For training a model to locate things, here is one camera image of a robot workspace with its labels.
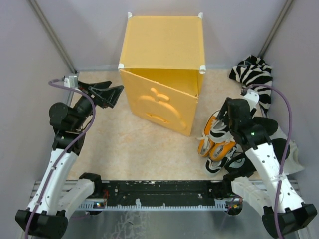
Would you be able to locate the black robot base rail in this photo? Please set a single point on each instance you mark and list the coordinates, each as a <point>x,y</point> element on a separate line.
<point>160,195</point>

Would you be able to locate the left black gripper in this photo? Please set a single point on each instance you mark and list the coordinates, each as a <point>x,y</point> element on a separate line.
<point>103,97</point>

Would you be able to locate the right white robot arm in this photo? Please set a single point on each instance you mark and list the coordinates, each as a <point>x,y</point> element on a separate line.
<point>271,164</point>

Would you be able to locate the yellow plastic shoe cabinet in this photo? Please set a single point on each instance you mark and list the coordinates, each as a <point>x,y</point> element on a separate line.
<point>166,49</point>

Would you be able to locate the black white canvas sneaker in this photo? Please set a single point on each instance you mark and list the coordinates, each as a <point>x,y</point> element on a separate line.
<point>219,131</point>

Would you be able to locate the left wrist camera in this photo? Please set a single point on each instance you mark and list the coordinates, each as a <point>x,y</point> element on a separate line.
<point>71,81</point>

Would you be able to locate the black chunky sneaker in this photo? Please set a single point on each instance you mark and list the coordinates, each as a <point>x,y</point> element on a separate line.
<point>270,125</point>
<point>241,166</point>

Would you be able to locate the orange canvas sneaker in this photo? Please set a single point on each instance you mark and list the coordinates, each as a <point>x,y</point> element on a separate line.
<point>220,150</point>
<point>205,144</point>

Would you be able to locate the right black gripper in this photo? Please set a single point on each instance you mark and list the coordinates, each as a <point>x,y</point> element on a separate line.
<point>224,109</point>

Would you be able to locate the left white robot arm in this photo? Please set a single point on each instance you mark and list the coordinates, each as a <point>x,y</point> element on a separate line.
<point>48,213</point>

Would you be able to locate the zebra striped cloth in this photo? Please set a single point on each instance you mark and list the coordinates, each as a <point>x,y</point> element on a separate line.
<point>253,70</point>

